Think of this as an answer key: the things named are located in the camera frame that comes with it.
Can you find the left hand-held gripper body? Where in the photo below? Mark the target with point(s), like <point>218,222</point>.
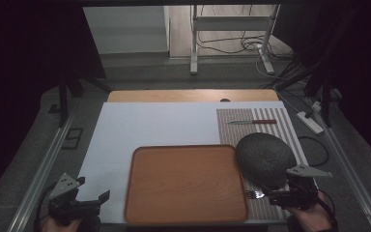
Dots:
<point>69,206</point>

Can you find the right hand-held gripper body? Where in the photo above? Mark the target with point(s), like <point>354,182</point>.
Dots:
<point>298,193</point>

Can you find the silver metal fork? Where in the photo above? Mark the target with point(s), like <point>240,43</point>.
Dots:
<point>254,194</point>

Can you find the person's left hand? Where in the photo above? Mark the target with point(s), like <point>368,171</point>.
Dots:
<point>61,226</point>

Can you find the person's right hand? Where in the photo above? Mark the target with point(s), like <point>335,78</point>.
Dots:
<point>310,219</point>

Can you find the dark grey round plate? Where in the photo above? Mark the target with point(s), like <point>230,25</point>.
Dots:
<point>265,159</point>

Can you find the striped woven placemat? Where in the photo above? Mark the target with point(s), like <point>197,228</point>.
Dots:
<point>238,129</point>

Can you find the white power strip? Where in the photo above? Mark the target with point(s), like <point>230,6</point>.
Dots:
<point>309,122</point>

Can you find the brown wooden tray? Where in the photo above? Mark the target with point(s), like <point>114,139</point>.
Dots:
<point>185,185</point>

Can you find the white table cover sheet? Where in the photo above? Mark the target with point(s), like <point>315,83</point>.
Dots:
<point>148,125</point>

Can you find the black metal stand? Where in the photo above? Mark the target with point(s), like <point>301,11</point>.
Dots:
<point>66,96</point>
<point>325,96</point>

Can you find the wooden table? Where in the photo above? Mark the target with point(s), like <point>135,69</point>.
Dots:
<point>180,95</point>

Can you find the aluminium frame rail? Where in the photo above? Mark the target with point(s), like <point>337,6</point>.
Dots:
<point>40,175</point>
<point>351,174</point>

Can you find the white metal stand frame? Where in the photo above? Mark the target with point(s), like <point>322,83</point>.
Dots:
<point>228,24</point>

